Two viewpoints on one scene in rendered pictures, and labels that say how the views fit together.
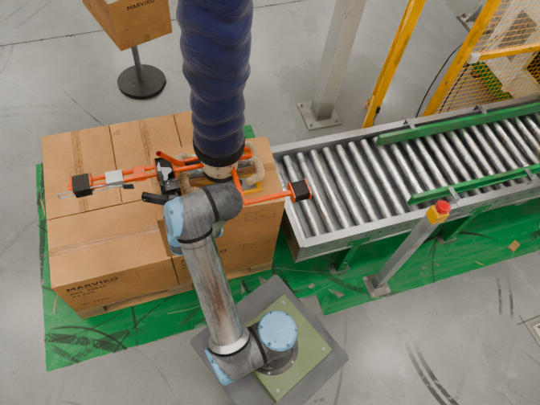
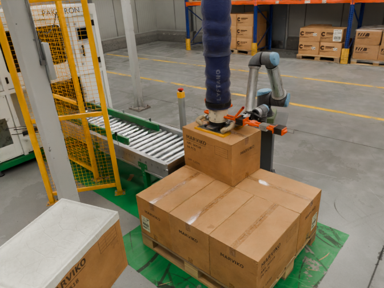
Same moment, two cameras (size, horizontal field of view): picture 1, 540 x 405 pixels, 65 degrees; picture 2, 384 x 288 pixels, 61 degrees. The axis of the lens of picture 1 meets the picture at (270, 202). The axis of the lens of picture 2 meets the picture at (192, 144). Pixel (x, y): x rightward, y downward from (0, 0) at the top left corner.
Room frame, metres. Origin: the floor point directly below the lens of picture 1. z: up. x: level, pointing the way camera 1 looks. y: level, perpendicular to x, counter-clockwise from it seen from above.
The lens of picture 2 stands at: (2.35, 2.68, 2.12)
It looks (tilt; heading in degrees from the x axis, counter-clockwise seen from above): 26 degrees down; 249
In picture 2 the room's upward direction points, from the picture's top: 4 degrees counter-clockwise
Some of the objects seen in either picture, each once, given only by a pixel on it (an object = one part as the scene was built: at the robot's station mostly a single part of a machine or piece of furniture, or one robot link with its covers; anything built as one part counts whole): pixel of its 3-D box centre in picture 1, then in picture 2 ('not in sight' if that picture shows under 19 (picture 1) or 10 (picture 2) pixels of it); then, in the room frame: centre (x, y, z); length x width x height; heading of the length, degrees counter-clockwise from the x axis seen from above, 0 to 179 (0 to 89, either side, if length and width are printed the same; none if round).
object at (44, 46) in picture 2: not in sight; (44, 60); (2.46, -0.33, 1.62); 0.20 x 0.05 x 0.30; 116
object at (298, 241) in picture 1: (280, 196); (191, 152); (1.32, -0.06, 0.58); 0.70 x 0.03 x 0.06; 26
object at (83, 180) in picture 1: (82, 183); (279, 130); (0.90, 0.81, 1.07); 0.08 x 0.07 x 0.05; 115
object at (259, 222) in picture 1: (216, 197); (220, 147); (1.14, 0.28, 0.74); 0.60 x 0.40 x 0.40; 111
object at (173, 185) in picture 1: (170, 194); (250, 115); (0.92, 0.43, 1.07); 0.12 x 0.09 x 0.08; 26
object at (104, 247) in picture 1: (159, 199); (227, 211); (1.29, 0.68, 0.34); 1.20 x 1.00 x 0.40; 116
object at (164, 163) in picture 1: (164, 169); (242, 120); (1.05, 0.49, 1.07); 0.10 x 0.08 x 0.06; 25
